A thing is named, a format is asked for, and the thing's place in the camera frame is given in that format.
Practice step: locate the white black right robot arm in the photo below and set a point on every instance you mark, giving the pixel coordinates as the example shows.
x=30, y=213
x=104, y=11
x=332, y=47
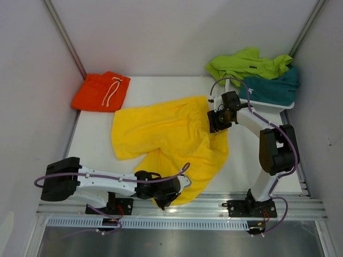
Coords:
x=278, y=153

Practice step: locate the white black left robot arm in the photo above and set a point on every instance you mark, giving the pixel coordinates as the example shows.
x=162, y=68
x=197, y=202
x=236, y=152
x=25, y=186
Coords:
x=68, y=179

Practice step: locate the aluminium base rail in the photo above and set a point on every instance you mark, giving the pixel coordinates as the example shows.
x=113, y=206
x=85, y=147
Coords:
x=205, y=207

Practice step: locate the left aluminium frame post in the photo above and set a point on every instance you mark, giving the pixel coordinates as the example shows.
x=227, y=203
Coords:
x=61, y=30

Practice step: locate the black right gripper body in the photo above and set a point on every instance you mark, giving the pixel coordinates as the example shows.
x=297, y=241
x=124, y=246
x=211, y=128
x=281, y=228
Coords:
x=223, y=111

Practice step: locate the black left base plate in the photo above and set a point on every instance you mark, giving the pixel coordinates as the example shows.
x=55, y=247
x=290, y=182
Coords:
x=118, y=206

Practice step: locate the aluminium frame post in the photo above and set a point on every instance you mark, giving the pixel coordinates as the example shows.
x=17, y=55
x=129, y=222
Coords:
x=61, y=30
x=309, y=24

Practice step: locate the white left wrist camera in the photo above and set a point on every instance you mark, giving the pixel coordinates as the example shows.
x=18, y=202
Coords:
x=184, y=182

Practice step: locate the white plastic laundry basket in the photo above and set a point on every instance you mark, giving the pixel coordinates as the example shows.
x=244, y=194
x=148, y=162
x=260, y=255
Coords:
x=260, y=106

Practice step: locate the yellow shorts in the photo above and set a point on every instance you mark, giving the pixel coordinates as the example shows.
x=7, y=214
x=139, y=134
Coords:
x=170, y=134

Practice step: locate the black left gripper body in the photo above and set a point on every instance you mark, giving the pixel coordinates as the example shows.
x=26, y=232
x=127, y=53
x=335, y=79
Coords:
x=159, y=195

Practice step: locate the orange shorts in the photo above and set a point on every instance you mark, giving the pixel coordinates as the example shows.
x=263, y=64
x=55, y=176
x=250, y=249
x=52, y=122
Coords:
x=101, y=93

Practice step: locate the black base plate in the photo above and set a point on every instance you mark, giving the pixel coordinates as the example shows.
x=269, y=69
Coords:
x=118, y=206
x=253, y=209

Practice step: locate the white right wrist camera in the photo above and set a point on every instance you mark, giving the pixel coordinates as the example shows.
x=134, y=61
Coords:
x=216, y=101

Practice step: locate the right aluminium frame post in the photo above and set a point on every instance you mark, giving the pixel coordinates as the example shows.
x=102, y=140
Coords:
x=309, y=24

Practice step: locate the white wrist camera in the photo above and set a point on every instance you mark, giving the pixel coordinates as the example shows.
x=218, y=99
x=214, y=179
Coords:
x=216, y=101
x=184, y=182

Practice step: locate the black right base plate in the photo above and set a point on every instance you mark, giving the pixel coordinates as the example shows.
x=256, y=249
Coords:
x=253, y=209

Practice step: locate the lime green shorts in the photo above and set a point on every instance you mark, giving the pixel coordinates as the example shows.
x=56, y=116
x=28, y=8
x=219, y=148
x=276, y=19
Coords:
x=248, y=63

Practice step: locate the white slotted cable duct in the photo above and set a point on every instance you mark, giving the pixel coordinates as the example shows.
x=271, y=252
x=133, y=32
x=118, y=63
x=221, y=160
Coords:
x=148, y=223

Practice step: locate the teal shorts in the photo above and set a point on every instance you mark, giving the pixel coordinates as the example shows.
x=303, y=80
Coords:
x=278, y=91

